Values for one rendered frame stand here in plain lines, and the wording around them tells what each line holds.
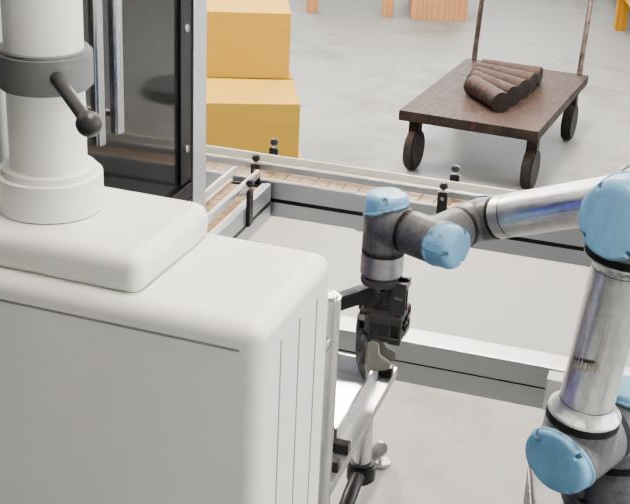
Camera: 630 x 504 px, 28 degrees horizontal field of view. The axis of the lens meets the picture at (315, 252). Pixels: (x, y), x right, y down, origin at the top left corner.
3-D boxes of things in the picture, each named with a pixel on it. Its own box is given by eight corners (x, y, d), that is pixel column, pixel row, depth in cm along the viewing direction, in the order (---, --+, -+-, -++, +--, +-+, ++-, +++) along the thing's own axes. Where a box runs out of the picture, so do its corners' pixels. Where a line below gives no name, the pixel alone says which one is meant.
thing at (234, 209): (162, 335, 253) (161, 264, 247) (92, 322, 258) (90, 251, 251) (276, 218, 313) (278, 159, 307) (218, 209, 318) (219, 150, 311)
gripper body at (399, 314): (398, 350, 219) (403, 288, 214) (351, 341, 221) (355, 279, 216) (409, 332, 226) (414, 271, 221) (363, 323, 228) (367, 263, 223)
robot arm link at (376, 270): (356, 256, 215) (368, 239, 222) (354, 280, 217) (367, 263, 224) (398, 263, 213) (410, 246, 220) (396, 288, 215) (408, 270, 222)
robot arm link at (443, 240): (486, 216, 209) (434, 198, 216) (446, 234, 201) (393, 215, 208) (482, 260, 212) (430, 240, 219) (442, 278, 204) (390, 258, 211)
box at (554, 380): (542, 410, 309) (546, 378, 305) (545, 401, 313) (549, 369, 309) (591, 420, 305) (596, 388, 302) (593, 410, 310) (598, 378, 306)
